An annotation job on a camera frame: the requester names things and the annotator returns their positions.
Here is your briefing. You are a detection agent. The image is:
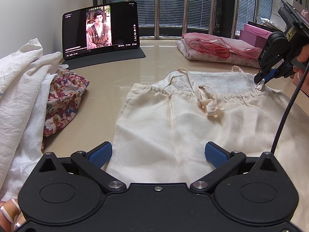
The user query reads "black cable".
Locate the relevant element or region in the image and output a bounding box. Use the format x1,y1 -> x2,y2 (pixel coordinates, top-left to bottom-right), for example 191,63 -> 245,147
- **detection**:
270,63 -> 309,154

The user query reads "person's right hand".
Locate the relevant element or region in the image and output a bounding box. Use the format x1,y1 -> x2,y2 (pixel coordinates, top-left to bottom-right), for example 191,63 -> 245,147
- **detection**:
293,51 -> 309,88

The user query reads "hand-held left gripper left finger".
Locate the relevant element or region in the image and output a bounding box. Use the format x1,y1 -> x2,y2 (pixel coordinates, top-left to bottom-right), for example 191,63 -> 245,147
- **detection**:
38,142 -> 127,194

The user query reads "person's left hand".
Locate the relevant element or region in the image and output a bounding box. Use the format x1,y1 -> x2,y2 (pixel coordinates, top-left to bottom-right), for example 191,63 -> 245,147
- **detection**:
0,198 -> 26,231

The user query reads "stack of white boxes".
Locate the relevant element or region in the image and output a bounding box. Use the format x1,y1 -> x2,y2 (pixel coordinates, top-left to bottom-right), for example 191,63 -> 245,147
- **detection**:
271,0 -> 302,22

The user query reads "pale pink folded garment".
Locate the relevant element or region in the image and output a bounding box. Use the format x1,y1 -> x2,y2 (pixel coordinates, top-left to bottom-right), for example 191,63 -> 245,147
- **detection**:
175,39 -> 263,68

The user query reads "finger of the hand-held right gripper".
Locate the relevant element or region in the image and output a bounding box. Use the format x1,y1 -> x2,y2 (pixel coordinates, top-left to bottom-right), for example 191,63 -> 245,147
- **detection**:
253,71 -> 269,85
263,68 -> 277,81

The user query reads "cream camisole dress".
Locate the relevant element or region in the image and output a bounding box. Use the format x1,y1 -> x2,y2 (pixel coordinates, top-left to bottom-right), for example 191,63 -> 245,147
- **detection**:
106,65 -> 309,184

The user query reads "white striped-weave garment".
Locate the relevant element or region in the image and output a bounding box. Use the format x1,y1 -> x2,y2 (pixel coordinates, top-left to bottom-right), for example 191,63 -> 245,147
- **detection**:
0,51 -> 64,200

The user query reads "pink cardboard box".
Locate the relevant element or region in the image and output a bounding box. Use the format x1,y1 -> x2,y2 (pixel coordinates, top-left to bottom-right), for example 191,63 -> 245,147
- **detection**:
239,30 -> 273,49

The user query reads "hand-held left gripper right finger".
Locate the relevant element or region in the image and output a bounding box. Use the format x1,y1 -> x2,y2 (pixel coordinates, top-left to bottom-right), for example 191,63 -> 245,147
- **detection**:
189,142 -> 278,194

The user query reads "magenta flat box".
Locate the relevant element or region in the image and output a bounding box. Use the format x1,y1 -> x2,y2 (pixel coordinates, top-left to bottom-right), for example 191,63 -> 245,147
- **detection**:
244,23 -> 276,33

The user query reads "floral print garment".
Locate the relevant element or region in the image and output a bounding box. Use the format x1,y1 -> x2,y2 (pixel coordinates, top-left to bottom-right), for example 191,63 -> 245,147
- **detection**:
41,68 -> 90,153

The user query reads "black tablet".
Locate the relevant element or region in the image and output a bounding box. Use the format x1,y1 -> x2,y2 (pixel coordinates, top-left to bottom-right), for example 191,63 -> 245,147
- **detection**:
62,1 -> 141,61

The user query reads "grey tablet case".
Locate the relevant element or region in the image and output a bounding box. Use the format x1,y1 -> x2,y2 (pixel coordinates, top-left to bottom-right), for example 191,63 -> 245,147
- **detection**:
60,47 -> 147,70

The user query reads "window with steel grille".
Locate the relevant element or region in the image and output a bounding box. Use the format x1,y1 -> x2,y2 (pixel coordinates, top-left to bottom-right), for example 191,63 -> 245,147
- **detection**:
92,0 -> 309,40

